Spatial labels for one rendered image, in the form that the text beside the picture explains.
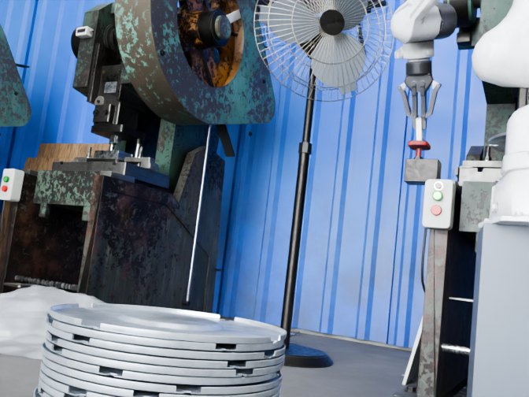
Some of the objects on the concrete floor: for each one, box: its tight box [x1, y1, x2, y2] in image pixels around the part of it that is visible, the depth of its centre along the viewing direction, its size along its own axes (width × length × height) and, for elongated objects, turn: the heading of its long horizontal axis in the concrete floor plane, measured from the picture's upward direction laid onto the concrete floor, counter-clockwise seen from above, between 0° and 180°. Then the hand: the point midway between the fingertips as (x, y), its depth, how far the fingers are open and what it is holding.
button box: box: [421, 179, 456, 293], centre depth 222 cm, size 145×25×62 cm
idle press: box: [0, 0, 276, 314], centre depth 293 cm, size 153×99×174 cm
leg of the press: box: [393, 146, 483, 397], centre depth 200 cm, size 92×12×90 cm
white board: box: [402, 317, 423, 385], centre depth 217 cm, size 14×50×59 cm
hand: (419, 128), depth 175 cm, fingers closed
